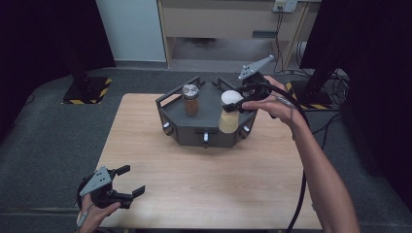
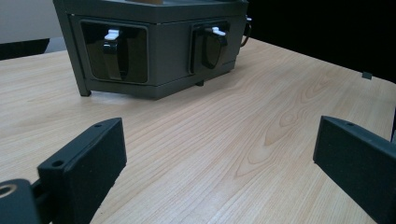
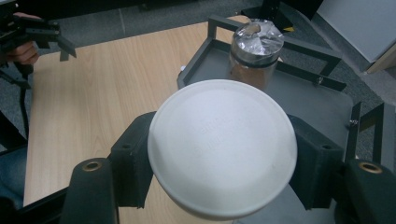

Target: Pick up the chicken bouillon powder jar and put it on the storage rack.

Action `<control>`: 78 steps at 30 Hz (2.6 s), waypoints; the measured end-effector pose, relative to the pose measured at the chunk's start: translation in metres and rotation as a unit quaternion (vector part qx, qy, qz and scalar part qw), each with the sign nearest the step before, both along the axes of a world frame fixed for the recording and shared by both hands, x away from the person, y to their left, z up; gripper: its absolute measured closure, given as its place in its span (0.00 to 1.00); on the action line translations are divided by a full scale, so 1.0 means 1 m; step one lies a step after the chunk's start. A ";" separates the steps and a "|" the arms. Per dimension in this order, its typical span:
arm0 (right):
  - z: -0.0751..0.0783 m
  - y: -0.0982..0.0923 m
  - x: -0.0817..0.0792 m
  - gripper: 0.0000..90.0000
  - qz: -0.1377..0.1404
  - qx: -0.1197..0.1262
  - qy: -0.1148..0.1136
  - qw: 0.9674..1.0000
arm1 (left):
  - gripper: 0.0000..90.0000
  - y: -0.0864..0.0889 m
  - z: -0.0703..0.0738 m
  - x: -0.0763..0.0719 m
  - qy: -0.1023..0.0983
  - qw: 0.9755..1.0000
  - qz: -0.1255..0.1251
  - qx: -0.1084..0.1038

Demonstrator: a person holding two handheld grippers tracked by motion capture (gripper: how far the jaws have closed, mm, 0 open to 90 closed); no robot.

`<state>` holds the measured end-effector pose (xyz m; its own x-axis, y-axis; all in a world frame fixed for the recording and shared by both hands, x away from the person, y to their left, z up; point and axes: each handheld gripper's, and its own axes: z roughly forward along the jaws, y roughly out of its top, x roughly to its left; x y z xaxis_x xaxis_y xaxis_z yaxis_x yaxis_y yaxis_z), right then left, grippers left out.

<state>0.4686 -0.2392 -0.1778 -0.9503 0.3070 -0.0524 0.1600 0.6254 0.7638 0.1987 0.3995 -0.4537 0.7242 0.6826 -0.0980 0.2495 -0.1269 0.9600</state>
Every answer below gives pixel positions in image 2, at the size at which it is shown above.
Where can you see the small dark block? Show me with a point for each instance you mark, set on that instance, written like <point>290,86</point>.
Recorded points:
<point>367,75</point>

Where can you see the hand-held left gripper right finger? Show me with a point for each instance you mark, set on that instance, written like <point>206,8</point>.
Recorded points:
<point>358,165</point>

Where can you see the white counter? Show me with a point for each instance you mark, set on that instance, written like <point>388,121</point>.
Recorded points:
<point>28,21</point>

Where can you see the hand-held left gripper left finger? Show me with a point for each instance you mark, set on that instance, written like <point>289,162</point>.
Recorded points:
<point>90,161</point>

